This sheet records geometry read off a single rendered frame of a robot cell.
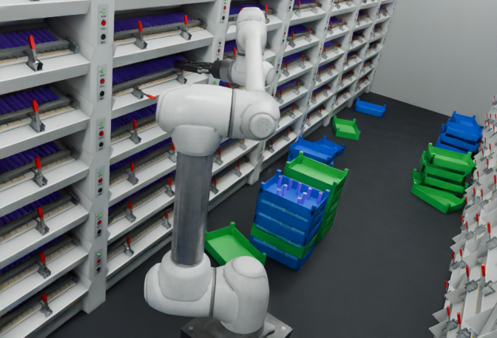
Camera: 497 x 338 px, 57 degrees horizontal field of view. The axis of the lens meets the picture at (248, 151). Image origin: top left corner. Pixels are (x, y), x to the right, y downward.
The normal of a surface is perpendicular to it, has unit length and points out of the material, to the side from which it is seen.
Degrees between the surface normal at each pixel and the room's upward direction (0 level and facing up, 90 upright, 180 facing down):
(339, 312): 0
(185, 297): 85
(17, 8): 109
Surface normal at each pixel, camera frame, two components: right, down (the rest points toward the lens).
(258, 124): 0.22, 0.38
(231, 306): -0.01, 0.30
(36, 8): 0.76, 0.62
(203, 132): 0.05, 0.55
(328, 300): 0.16, -0.88
